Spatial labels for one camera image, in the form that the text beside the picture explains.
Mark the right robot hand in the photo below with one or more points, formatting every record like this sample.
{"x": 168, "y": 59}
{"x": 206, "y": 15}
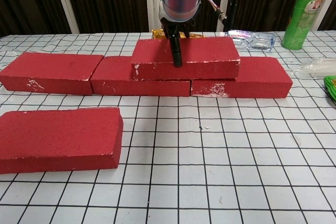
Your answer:
{"x": 176, "y": 45}

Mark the red brick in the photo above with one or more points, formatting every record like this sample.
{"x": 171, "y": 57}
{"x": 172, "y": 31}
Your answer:
{"x": 52, "y": 69}
{"x": 262, "y": 77}
{"x": 57, "y": 134}
{"x": 210, "y": 51}
{"x": 113, "y": 74}

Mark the gold biscuit packet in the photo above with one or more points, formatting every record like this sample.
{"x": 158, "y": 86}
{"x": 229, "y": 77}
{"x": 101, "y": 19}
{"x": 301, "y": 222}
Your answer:
{"x": 157, "y": 34}

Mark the clear plastic water bottle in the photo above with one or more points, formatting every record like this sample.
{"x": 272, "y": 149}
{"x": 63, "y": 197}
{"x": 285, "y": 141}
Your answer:
{"x": 260, "y": 41}

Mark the green chips can red lid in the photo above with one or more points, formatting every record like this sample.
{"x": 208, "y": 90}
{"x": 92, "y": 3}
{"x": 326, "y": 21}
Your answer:
{"x": 302, "y": 19}

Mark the white black grid tablecloth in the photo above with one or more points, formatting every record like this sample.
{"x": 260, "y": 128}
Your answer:
{"x": 183, "y": 182}

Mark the clear plastic straw bundle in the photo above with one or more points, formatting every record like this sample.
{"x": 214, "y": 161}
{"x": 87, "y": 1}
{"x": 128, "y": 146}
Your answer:
{"x": 320, "y": 68}

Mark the green snack bag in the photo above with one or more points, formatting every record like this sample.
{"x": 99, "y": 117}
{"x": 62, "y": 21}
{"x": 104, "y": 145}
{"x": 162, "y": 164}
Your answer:
{"x": 331, "y": 87}

